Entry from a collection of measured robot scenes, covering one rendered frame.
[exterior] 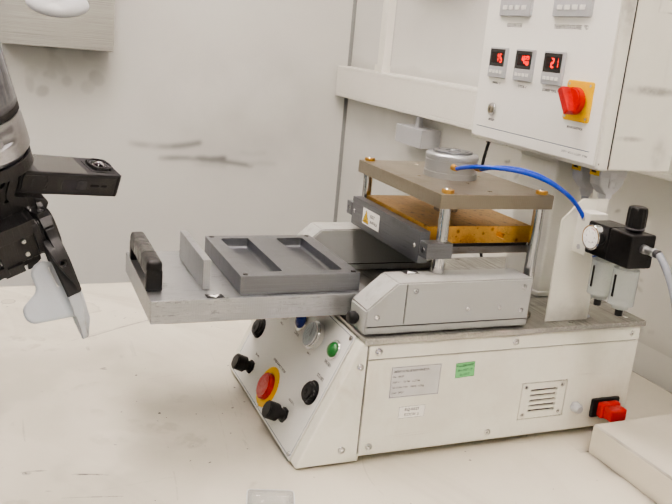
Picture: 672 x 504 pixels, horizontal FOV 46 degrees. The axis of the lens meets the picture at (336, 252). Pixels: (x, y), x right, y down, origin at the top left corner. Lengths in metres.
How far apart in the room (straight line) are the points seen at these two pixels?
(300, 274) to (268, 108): 1.66
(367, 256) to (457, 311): 0.28
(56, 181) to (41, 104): 1.68
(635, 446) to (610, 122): 0.44
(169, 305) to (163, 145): 1.62
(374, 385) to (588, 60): 0.53
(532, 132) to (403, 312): 0.38
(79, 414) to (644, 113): 0.89
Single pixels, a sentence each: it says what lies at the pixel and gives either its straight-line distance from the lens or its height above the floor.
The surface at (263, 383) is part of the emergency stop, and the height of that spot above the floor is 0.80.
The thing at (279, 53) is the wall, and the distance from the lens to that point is 2.63.
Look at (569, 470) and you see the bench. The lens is 1.17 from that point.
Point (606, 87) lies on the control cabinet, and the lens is 1.13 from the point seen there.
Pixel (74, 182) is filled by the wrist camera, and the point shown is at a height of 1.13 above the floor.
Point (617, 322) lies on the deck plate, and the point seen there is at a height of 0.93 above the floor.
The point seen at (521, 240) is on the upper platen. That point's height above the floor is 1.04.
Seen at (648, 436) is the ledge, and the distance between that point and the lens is 1.21.
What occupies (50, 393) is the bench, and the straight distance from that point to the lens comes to 1.25.
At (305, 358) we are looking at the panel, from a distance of 1.11.
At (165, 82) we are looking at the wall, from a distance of 2.55.
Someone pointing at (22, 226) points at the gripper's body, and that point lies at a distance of 0.82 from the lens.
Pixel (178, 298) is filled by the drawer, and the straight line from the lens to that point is 0.98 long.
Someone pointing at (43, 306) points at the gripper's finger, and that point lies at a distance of 0.85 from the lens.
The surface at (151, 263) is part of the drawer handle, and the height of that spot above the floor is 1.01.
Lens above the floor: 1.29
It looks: 15 degrees down
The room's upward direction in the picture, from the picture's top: 5 degrees clockwise
